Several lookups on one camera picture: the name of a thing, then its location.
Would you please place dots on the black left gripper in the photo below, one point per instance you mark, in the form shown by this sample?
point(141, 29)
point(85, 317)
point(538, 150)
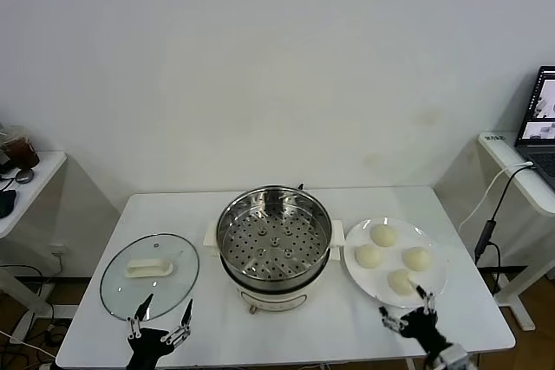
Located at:
point(145, 344)

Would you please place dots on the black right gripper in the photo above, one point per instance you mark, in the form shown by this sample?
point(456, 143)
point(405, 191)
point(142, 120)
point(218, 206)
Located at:
point(418, 326)

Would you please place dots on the white steamed baozi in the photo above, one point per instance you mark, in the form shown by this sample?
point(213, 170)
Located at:
point(417, 258)
point(368, 256)
point(401, 282)
point(384, 235)

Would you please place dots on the stainless steel steamer pot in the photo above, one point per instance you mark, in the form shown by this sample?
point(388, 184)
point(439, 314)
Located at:
point(277, 253)

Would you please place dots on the white round plate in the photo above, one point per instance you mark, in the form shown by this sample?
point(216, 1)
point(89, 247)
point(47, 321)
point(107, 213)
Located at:
point(392, 258)

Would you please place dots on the white side table with laptop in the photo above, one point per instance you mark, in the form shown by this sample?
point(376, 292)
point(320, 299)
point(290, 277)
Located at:
point(507, 153)

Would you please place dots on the white side table with cup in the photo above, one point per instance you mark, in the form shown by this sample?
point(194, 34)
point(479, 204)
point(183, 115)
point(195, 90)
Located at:
point(39, 170)

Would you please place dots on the black computer mouse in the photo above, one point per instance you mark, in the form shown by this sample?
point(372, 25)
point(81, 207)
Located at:
point(5, 203)

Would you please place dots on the small label sticker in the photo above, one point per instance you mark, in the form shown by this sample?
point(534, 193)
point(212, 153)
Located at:
point(495, 138)

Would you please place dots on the round grey disc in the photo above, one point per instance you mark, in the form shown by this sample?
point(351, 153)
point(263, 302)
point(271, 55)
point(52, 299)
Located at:
point(24, 175)

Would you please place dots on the dark laptop computer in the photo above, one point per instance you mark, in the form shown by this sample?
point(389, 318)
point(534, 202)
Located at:
point(542, 157)

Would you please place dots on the plastic cup of iced coffee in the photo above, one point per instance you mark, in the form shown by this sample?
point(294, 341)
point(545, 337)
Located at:
point(21, 153)

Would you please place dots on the white wall socket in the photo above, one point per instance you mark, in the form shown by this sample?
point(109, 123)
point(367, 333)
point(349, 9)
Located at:
point(57, 251)

